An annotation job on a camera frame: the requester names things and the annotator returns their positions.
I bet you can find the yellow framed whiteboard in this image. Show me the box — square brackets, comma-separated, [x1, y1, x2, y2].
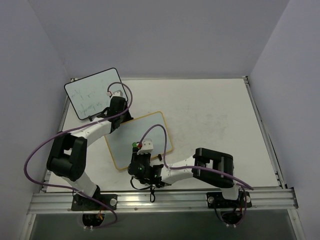
[104, 111, 174, 170]

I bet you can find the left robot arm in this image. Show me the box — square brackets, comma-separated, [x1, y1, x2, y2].
[46, 93, 133, 210]

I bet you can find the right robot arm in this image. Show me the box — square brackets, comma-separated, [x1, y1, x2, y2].
[127, 147, 240, 207]

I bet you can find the black framed whiteboard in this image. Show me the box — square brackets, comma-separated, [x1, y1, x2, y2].
[64, 67, 128, 120]

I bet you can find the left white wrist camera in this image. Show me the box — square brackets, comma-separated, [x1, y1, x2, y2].
[106, 90, 123, 99]

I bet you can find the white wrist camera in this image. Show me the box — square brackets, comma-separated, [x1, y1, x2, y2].
[137, 138, 154, 155]
[106, 90, 123, 99]

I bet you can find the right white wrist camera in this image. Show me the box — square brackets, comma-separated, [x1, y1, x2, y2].
[137, 138, 154, 155]

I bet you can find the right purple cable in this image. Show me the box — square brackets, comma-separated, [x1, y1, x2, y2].
[138, 124, 255, 226]

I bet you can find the purple cable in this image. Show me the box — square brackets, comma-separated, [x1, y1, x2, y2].
[24, 82, 135, 229]
[138, 124, 255, 226]

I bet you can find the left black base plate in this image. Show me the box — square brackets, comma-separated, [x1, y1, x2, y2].
[71, 194, 118, 212]

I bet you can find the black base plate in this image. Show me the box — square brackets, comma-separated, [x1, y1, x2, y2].
[206, 190, 245, 209]
[71, 194, 118, 212]

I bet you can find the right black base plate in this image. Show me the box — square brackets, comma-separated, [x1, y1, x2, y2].
[206, 190, 245, 209]

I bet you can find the aluminium mounting rail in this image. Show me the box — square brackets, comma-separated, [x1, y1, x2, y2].
[27, 188, 298, 214]

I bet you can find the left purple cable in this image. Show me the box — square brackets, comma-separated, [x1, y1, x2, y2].
[24, 82, 135, 229]

